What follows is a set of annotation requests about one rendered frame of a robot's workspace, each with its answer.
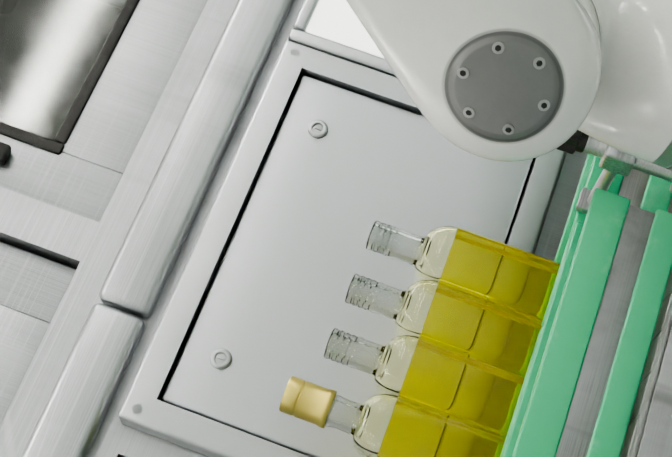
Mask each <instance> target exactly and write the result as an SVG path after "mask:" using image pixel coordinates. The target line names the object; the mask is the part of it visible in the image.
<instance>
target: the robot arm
mask: <svg viewBox="0 0 672 457"><path fill-rule="evenodd" d="M346 1H347V3H348V4H349V6H350V7H351V9H352V10H353V12H354V13H355V15H356V16H357V18H358V19H359V21H360V22H361V24H362V25H363V27H364V28H365V30H366V31H367V33H368V34H369V36H370V37H371V39H372V40H373V42H374V43H375V45H376V46H377V48H378V49H379V51H380V52H381V54H382V55H383V57H384V59H385V60H386V62H387V63H388V65H389V66H390V68H391V69H392V71H393V72H394V74H395V75H396V77H397V78H398V80H399V81H400V83H401V84H402V86H403V87H404V89H405V90H406V92H407V93H408V95H409V96H410V97H411V99H412V100H413V102H414V103H415V105H416V106H417V107H418V109H419V110H420V112H421V113H422V114H423V115H424V117H425V118H426V119H427V120H428V121H429V123H430V124H431V125H432V126H433V127H434V128H435V129H436V130H437V131H438V132H439V133H440V134H441V135H442V136H443V137H444V138H446V139H447V140H448V141H450V142H451V143H452V144H454V145H455V146H457V147H459V148H460V149H462V150H464V151H466V152H468V153H470V154H473V155H476V156H478V157H482V158H485V159H489V160H495V161H506V162H511V161H523V160H529V159H533V158H537V157H540V156H542V155H545V154H547V153H549V152H551V151H553V150H555V149H556V148H558V147H559V146H561V145H562V144H564V143H565V142H566V141H567V140H568V139H569V138H570V137H571V136H572V135H573V134H574V133H575V132H576V131H577V130H579V131H581V132H583V133H585V134H587V135H589V136H591V137H592V138H594V139H596V140H598V141H600V142H602V143H605V144H607V145H609V146H611V147H613V148H615V149H618V150H620V151H622V152H625V153H627V154H630V155H632V156H634V157H637V158H640V159H642V160H645V161H647V162H650V163H653V164H655V165H658V166H661V167H663V168H666V169H667V170H670V171H672V0H346Z"/></svg>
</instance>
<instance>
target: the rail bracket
mask: <svg viewBox="0 0 672 457"><path fill-rule="evenodd" d="M556 149H557V150H560V151H563V152H566V153H570V154H574V153H575V151H577V152H580V153H582V152H585V153H588V154H591V155H594V156H597V157H600V158H601V160H600V163H599V167H600V168H602V169H603V171H602V173H601V175H600V177H599V178H598V180H597V182H596V184H595V186H594V187H593V189H592V190H590V189H587V188H584V187H583V188H582V190H581V192H580V195H579V198H578V202H577V205H576V208H575V210H576V211H579V212H581V213H584V214H587V211H588V208H589V205H590V202H591V198H592V195H593V192H594V190H595V189H596V188H599V189H602V190H605V191H607V190H608V188H609V186H610V185H611V183H612V181H613V179H614V178H615V176H616V174H619V175H622V176H628V175H629V173H630V172H631V170H632V169H635V170H638V171H641V172H644V173H647V174H650V175H653V176H656V177H658V178H661V179H664V180H667V181H670V182H671V186H670V189H669V191H670V192H671V193H672V171H670V170H667V169H666V168H663V167H661V166H658V165H655V164H653V163H650V162H647V161H645V160H642V159H640V158H637V157H634V156H632V155H630V154H627V153H625V152H622V151H620V150H618V149H615V148H613V147H611V146H609V145H607V144H605V143H602V142H600V141H598V140H596V139H594V138H592V137H591V136H589V135H587V134H585V133H583V132H581V131H579V130H577V131H576V132H575V133H574V134H573V135H572V136H571V137H570V138H569V139H568V140H567V141H566V142H565V143H564V144H562V145H561V146H559V147H558V148H556Z"/></svg>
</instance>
